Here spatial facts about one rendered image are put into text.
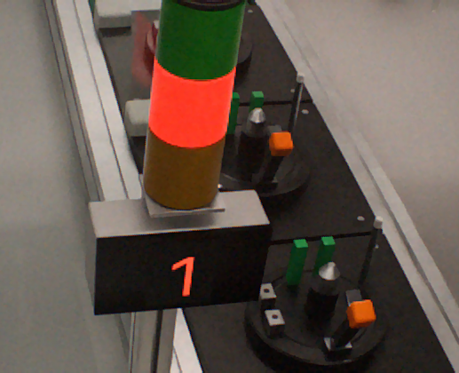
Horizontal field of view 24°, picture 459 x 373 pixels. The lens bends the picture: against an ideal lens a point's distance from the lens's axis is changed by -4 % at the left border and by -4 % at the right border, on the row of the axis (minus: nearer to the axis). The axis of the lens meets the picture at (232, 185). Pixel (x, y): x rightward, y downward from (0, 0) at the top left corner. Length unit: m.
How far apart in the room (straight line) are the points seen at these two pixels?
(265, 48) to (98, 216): 0.75
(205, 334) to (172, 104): 0.41
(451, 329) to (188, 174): 0.49
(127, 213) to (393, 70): 0.99
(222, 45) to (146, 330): 0.29
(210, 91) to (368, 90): 0.97
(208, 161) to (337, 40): 1.04
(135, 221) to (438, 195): 0.77
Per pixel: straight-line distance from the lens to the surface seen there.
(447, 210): 1.43
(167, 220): 0.74
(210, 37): 0.64
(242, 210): 0.76
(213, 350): 1.03
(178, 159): 0.69
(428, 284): 1.17
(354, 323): 0.95
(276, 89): 1.38
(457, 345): 1.11
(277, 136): 1.12
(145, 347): 0.87
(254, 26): 1.50
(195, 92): 0.66
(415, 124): 1.57
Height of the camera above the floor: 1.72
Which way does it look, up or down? 38 degrees down
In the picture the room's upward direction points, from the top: 9 degrees clockwise
